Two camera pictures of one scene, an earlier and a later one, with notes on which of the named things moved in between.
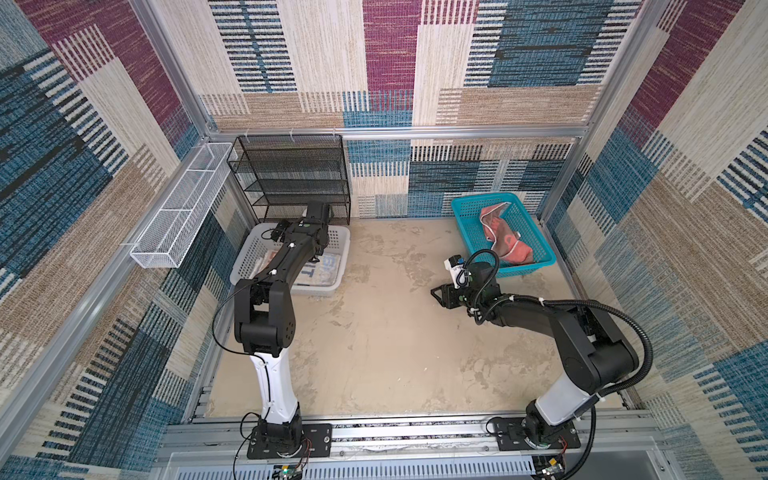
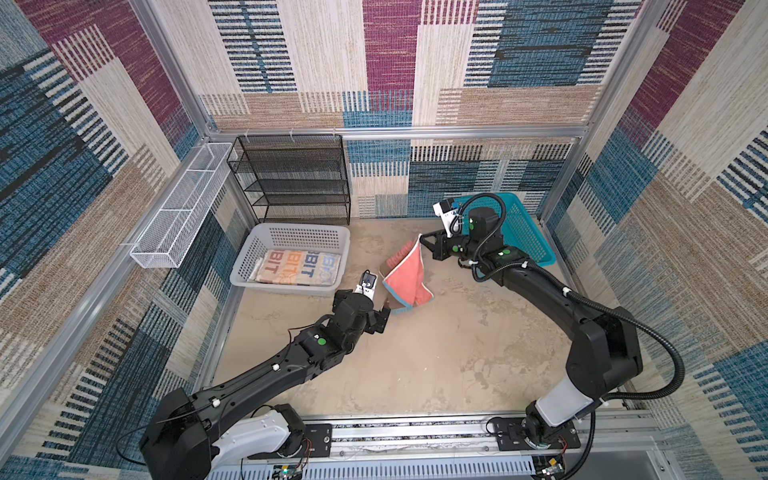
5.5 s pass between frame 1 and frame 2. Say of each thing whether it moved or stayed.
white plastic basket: stayed
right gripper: moved
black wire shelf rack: stayed
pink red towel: moved
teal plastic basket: stayed
